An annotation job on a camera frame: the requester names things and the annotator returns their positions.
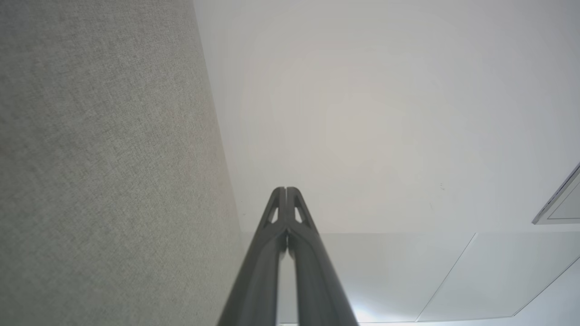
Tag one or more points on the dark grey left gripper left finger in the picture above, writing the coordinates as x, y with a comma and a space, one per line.
258, 280

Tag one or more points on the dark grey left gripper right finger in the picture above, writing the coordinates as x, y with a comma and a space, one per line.
317, 280

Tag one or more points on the grey framed panel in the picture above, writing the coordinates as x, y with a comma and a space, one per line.
564, 206

